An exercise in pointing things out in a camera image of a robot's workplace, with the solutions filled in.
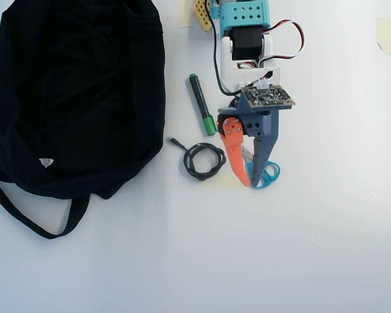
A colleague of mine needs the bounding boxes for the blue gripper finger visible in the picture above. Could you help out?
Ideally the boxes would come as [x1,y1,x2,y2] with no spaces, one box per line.
[250,134,280,188]

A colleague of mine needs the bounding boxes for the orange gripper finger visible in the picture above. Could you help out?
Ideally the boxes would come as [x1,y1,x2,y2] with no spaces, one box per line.
[218,117,251,188]

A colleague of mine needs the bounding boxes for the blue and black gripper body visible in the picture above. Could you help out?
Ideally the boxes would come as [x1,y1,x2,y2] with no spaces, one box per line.
[216,97,280,138]

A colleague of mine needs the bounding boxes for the black fabric bag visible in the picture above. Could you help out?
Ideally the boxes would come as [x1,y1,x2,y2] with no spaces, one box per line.
[0,0,167,241]

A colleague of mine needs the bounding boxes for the beige masking tape piece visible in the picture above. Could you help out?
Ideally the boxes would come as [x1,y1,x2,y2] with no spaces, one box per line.
[376,18,391,56]
[200,169,248,190]
[179,0,196,29]

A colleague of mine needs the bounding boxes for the black marker with green cap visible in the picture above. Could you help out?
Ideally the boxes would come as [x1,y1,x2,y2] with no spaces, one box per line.
[186,73,218,137]

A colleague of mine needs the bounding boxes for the blue handled scissors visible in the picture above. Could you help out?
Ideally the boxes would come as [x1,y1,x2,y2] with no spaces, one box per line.
[240,145,282,190]

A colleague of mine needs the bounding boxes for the bare camera circuit board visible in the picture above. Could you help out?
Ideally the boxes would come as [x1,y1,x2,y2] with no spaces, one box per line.
[240,83,297,110]

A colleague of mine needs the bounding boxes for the coiled black usb cable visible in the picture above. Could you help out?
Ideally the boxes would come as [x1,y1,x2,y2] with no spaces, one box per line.
[167,136,228,182]

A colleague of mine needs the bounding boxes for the thin black camera cable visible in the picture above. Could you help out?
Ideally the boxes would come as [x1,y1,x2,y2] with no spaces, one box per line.
[210,0,240,97]

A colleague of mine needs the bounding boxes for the white red black servo cable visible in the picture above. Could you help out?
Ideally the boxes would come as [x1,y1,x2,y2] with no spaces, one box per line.
[259,19,306,66]

